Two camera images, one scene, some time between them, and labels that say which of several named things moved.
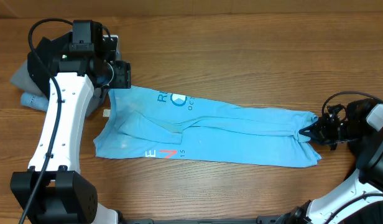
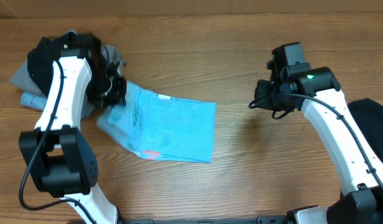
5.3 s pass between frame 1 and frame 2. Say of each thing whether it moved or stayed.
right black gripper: moved
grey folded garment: stayed
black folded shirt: stayed
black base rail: stayed
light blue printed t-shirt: moved
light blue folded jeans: stayed
